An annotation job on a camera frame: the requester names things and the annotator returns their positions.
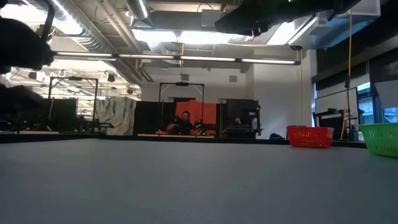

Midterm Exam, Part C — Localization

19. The red plastic basket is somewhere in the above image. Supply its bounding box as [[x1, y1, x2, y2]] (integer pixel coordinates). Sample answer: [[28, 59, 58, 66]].
[[286, 126, 335, 149]]

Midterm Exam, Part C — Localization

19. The yellow hanging cable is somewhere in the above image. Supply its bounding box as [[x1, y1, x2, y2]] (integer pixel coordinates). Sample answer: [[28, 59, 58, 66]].
[[340, 14, 354, 141]]

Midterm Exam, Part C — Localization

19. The ribbed silver ceiling duct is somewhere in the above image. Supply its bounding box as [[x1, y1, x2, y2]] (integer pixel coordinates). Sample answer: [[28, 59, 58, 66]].
[[27, 0, 144, 83]]

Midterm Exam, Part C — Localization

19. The orange partition panel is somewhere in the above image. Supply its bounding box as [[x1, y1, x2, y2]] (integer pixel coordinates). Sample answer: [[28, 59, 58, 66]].
[[174, 100, 218, 137]]

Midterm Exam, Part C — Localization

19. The grey ceiling unit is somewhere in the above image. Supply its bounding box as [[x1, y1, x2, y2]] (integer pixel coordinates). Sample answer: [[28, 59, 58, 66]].
[[200, 8, 223, 29]]

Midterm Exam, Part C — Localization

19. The long ceiling light fixture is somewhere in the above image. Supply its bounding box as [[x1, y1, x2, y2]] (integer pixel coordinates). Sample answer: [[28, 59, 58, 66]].
[[52, 49, 302, 66]]

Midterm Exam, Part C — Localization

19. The person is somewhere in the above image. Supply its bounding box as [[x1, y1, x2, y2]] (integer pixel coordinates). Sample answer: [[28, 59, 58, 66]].
[[228, 116, 249, 130], [166, 110, 195, 136]]

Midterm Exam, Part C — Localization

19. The black pegboard cart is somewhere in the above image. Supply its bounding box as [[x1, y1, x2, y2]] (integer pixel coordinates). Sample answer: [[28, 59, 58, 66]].
[[313, 108, 354, 141]]

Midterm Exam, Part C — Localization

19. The green plastic basket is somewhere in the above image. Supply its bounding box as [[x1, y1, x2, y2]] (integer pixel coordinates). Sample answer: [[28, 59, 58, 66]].
[[359, 122, 398, 159]]

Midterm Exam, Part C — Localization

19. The black camera frame rig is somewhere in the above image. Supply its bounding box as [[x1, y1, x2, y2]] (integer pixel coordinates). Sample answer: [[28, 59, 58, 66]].
[[47, 75, 100, 125], [159, 82, 205, 138]]

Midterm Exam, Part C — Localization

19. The whiteboard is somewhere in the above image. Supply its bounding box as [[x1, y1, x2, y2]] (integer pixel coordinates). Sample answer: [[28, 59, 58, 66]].
[[314, 86, 359, 128]]

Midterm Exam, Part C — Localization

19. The silver ventilation duct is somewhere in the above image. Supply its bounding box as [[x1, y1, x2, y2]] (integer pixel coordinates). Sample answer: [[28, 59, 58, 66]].
[[124, 0, 152, 21]]

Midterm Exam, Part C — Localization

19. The black partition panel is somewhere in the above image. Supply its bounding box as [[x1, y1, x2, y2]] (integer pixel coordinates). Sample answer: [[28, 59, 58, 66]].
[[133, 100, 177, 136], [0, 95, 78, 132]]

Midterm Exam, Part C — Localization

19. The patterned white cloth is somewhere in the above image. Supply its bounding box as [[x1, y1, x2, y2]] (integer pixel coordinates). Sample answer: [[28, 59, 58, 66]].
[[94, 96, 137, 136]]

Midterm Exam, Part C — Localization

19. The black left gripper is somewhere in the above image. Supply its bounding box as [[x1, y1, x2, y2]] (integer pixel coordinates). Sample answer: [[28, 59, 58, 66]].
[[0, 17, 55, 114]]

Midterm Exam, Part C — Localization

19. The black equipment rack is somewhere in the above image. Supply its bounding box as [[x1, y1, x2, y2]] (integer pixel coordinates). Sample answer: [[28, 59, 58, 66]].
[[224, 98, 262, 139]]

